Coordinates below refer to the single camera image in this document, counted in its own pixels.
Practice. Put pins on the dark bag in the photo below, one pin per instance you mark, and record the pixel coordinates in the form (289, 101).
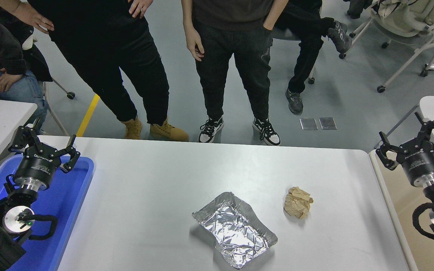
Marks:
(356, 9)

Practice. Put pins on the beige jacket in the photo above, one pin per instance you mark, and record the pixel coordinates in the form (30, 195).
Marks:
(405, 15)

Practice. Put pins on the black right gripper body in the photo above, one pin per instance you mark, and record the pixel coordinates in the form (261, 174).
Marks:
(424, 163)

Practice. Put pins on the crumpled tan paper ball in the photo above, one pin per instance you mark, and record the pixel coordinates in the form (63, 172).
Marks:
(298, 203)

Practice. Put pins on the large pale plastic bin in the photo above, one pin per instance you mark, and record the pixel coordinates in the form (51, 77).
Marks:
(405, 195)

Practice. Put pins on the blue plastic tray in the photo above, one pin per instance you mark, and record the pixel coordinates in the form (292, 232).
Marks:
(70, 210)

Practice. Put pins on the person's hand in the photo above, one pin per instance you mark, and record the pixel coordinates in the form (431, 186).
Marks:
(9, 81)

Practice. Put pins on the crinkled foil tray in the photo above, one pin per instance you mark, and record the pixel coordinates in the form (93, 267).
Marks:
(236, 229)

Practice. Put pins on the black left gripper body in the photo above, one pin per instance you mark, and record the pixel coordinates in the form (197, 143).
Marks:
(36, 167)

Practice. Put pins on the metal floor plate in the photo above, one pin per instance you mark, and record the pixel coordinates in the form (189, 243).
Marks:
(309, 124)
(327, 123)

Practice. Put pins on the wheeled chair with white back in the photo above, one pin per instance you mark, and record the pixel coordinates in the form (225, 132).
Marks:
(72, 95)

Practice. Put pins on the white frame wheeled chair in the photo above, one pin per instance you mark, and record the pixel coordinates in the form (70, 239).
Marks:
(409, 62)

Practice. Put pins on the person's right hand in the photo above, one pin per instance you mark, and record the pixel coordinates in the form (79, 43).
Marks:
(32, 19)
(195, 44)

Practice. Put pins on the person's left hand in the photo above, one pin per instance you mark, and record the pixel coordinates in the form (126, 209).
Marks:
(268, 25)
(138, 7)

